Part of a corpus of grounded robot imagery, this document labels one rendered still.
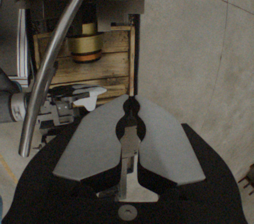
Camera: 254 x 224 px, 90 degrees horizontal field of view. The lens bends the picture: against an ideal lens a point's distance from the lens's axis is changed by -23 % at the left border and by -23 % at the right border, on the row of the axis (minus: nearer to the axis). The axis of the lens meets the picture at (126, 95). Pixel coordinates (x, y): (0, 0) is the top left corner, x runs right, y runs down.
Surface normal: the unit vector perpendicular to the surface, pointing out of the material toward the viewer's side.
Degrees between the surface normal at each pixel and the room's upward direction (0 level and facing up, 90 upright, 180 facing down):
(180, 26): 0
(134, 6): 7
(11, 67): 0
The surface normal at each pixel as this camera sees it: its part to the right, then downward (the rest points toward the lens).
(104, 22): 0.14, 0.46
